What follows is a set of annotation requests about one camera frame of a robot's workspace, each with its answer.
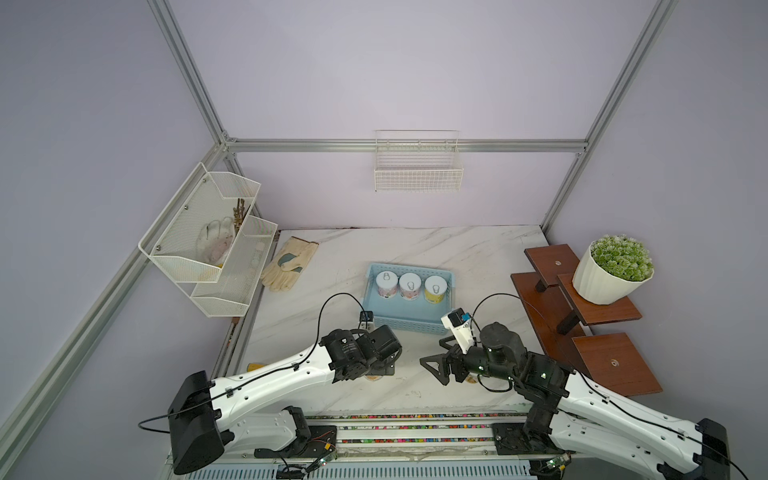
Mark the clear plastic bag in shelf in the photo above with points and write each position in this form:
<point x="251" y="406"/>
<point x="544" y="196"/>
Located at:
<point x="215" y="241"/>

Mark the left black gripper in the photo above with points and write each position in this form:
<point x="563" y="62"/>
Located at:
<point x="385" y="367"/>

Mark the yellow label can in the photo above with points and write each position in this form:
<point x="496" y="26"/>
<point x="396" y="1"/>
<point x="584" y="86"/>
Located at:
<point x="434" y="289"/>

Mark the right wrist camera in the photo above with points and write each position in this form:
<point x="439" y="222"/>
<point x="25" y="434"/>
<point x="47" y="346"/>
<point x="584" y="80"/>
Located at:
<point x="460" y="325"/>

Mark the beige work glove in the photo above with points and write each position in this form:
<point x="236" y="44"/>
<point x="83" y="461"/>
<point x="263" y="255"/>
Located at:
<point x="288" y="264"/>

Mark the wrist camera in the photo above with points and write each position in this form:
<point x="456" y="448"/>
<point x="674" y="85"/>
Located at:
<point x="366" y="317"/>
<point x="460" y="325"/>

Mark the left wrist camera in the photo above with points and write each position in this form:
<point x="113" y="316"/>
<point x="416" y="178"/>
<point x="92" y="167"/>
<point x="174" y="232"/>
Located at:
<point x="366" y="317"/>

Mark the aluminium frame rail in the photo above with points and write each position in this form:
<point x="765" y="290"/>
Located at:
<point x="371" y="145"/>

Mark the pink label can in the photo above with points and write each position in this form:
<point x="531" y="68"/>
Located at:
<point x="387" y="284"/>
<point x="410" y="285"/>

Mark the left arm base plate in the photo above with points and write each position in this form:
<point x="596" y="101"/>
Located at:
<point x="311" y="443"/>

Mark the white pot green plant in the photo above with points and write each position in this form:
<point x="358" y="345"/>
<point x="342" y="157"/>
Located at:
<point x="612" y="267"/>

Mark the light blue plastic basket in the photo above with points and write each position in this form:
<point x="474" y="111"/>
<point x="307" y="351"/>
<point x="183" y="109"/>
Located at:
<point x="408" y="315"/>

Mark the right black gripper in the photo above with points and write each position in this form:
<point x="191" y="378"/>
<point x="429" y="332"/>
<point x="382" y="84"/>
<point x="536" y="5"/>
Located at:
<point x="455" y="354"/>

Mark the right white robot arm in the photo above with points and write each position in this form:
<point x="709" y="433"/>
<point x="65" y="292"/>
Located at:
<point x="573" y="413"/>

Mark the white wire wall shelf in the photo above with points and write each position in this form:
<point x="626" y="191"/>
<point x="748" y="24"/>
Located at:
<point x="170" y="243"/>

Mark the brown wooden step shelf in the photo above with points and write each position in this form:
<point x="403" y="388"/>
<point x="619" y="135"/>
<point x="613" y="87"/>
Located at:
<point x="559" y="317"/>

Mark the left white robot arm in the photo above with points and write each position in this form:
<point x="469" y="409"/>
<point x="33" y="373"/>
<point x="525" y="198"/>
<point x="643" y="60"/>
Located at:
<point x="208" y="415"/>

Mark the white wire wall basket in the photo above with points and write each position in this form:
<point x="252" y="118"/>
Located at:
<point x="417" y="171"/>

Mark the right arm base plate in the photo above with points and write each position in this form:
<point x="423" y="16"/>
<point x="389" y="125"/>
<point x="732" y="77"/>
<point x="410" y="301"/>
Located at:
<point x="515" y="439"/>

